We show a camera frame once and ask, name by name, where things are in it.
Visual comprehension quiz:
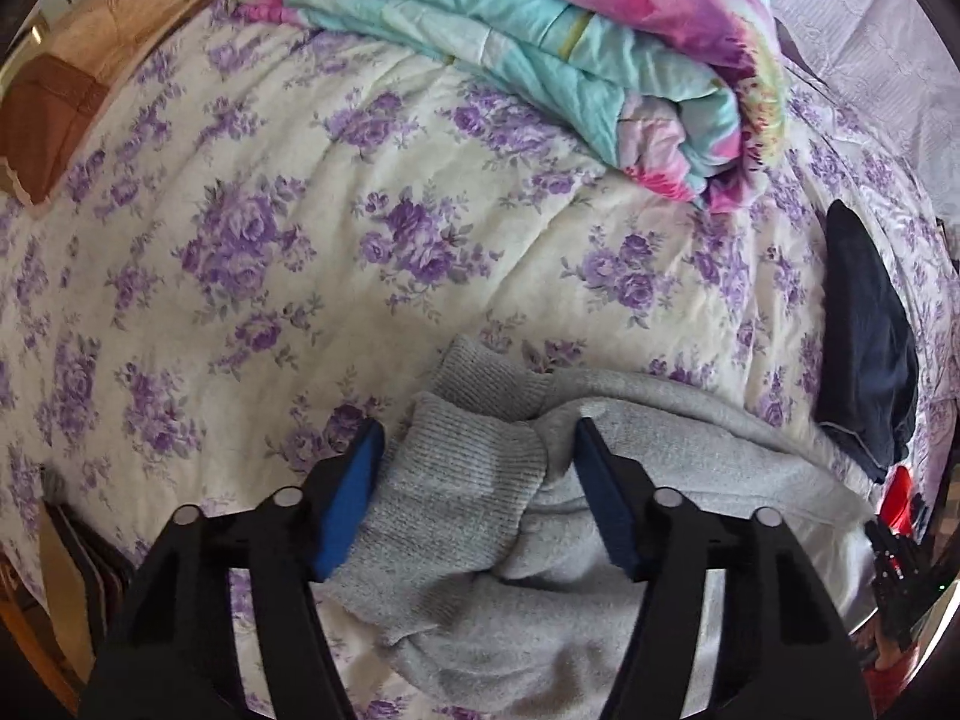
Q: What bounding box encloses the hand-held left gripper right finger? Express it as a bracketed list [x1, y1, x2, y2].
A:
[574, 416, 875, 720]

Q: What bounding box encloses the dark navy garment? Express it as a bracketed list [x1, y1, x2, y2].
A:
[814, 199, 920, 485]

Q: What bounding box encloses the teal pink floral quilt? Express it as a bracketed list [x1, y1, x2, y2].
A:
[217, 0, 792, 215]

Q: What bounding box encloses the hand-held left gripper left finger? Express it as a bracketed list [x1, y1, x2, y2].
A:
[79, 418, 386, 720]

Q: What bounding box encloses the brown wooden furniture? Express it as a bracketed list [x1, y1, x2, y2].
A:
[0, 502, 136, 713]

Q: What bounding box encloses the purple floral bedspread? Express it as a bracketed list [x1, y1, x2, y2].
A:
[0, 0, 960, 720]

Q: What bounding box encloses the grey sweatshirt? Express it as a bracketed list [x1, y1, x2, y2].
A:
[319, 335, 886, 720]

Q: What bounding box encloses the white lace cloth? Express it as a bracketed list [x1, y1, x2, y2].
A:
[731, 0, 953, 233]

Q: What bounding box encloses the person's red jacket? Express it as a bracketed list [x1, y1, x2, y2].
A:
[862, 465, 927, 698]

